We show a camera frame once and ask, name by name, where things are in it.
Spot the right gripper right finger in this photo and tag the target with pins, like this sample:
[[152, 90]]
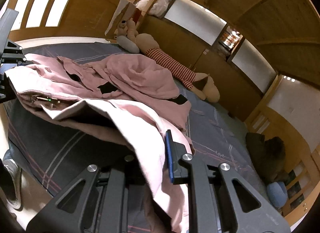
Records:
[[219, 199]]

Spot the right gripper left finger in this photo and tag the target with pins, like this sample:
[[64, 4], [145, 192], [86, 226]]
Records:
[[94, 201]]

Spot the pink hooded jacket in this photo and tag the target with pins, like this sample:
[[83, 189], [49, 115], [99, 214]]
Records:
[[127, 99]]

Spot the blue round cushion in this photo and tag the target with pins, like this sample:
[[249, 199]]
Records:
[[277, 194]]

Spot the blue plaid bed sheet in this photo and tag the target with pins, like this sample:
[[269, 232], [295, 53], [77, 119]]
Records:
[[55, 153]]

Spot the striped plush dog toy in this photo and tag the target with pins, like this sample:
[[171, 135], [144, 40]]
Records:
[[200, 84]]

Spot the small grey plush pillow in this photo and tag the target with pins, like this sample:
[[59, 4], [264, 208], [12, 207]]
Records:
[[127, 44]]

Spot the small beige plush toy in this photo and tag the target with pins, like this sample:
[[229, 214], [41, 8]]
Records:
[[127, 29]]

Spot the wooden bunk bed frame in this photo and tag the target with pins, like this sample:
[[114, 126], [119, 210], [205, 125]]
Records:
[[285, 32]]

